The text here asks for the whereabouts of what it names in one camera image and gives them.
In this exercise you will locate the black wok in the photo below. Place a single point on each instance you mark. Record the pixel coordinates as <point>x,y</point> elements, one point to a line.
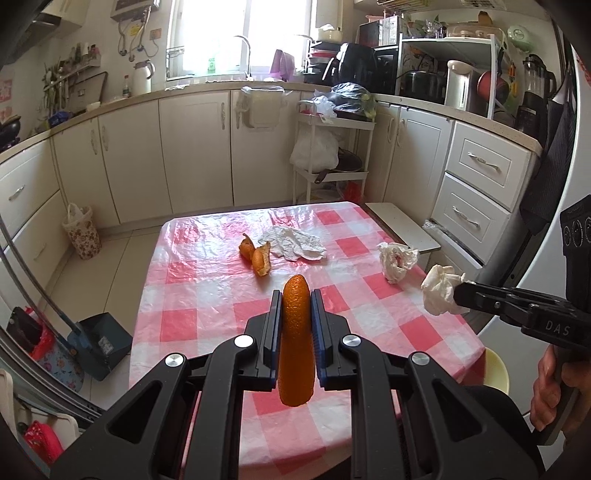
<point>9,131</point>

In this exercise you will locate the white hanging door caddy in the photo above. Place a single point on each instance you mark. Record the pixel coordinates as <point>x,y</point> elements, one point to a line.
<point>263,108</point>

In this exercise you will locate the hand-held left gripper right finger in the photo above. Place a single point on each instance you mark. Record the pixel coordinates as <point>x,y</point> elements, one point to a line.
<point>317,332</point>

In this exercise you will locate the thick curved orange peel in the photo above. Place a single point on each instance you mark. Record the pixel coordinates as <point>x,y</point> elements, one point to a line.
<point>295,332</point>

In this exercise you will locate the white thermos jug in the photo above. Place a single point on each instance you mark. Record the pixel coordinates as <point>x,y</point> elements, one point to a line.
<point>142,81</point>

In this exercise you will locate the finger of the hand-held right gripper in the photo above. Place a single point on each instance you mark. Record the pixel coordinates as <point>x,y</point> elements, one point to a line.
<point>494,309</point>
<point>508,293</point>

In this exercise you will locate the kitchen window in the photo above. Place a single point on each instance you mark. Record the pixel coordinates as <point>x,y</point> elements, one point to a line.
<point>207,32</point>

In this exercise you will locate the person's right hand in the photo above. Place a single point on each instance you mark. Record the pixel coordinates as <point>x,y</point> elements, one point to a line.
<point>545,392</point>

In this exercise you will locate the floral bin with red bag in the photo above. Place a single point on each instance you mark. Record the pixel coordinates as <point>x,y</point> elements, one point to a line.
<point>60,369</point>

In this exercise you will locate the cream kitchen base cabinets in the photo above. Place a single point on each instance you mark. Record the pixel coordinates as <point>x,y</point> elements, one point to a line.
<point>194,147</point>

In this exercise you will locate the black frying pan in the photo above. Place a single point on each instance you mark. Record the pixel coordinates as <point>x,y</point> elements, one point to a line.
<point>348,161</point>

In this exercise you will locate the chrome kitchen faucet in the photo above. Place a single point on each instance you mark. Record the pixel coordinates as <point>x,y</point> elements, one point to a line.
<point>249,64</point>

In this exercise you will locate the white water heater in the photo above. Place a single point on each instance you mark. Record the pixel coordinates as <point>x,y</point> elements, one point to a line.
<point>134,7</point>

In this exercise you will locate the white rolling cart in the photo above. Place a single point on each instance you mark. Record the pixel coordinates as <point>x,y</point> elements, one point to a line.
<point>344,121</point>

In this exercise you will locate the grey metal tray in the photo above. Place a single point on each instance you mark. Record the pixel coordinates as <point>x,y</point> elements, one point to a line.
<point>85,92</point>

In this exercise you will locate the white folding rack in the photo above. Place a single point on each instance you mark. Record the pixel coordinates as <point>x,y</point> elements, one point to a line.
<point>64,424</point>

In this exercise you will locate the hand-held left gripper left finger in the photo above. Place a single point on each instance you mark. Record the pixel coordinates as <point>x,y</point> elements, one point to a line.
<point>276,332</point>

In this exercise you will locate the white shelf rack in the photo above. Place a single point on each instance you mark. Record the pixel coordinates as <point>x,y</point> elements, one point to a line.
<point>443,42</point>

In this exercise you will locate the clear plastic bag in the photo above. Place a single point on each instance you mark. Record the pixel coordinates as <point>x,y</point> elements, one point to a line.
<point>325,106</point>

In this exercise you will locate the cream pot with lid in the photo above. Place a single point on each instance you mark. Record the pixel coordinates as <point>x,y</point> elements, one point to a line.
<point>328,33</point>

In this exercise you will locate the dark range hood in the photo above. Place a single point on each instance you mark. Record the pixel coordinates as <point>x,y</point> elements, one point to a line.
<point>27,27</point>

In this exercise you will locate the yellow stool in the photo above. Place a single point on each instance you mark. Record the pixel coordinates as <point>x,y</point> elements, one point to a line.
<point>496,374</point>

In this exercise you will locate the white table board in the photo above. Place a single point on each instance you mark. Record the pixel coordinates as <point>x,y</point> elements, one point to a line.
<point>401,226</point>

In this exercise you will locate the clear plastic scrap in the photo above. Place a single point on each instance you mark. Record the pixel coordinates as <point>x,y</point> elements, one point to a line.
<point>433,225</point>

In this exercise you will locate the dark sliding door track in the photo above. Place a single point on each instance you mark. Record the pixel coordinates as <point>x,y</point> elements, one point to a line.
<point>46,397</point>

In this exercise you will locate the floral waste basket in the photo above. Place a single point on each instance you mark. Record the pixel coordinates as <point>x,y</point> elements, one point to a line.
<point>85,240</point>

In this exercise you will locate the white water boiler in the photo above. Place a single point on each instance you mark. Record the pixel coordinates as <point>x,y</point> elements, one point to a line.
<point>461,87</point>

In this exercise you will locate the thin white napkin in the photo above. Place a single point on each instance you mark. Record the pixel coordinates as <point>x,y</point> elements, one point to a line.
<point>295,244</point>

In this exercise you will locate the red-stained tissue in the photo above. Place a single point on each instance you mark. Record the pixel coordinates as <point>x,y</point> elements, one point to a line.
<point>395,265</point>

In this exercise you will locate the white paper tissue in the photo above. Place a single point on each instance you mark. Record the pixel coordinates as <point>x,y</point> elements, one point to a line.
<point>438,288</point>

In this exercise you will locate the purple plastic container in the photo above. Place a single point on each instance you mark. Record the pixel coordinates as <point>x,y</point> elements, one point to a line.
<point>281,64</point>

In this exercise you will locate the dark brown bag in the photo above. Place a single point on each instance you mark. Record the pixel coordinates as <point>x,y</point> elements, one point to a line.
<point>23,325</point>

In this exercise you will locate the white plastic bag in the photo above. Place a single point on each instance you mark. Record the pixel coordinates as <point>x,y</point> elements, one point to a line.
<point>314,150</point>

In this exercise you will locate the hanging kitchen utensils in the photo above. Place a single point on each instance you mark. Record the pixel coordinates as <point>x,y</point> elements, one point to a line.
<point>57,76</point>

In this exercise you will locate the pale green appliance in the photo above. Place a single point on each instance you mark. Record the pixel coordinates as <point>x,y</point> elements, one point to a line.
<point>521,37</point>

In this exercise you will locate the long orange peel strip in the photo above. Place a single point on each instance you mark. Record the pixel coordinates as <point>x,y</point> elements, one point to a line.
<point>262,259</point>

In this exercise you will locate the white drawer cabinet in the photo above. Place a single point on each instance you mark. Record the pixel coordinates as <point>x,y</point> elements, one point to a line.
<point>485,184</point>

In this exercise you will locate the small dark countertop oven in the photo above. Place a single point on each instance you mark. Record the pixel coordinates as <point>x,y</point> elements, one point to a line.
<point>378,31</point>

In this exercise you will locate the green dish soap bottle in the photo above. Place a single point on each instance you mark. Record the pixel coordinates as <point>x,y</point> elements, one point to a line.
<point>211,65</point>

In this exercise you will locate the red bowl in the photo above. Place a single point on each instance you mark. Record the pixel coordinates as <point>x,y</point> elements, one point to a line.
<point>491,85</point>

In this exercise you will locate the black cooking pot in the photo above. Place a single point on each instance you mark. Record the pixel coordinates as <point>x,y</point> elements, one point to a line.
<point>422,83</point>

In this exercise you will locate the black air fryer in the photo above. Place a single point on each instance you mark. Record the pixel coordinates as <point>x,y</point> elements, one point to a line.
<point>346,62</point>

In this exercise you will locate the black microwave oven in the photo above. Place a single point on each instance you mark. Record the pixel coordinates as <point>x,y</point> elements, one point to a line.
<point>385,69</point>

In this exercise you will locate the black blender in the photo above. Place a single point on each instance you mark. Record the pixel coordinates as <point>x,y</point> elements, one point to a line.
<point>535,87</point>

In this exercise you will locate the pink white checked tablecloth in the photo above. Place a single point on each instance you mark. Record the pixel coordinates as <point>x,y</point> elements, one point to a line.
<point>207,295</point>

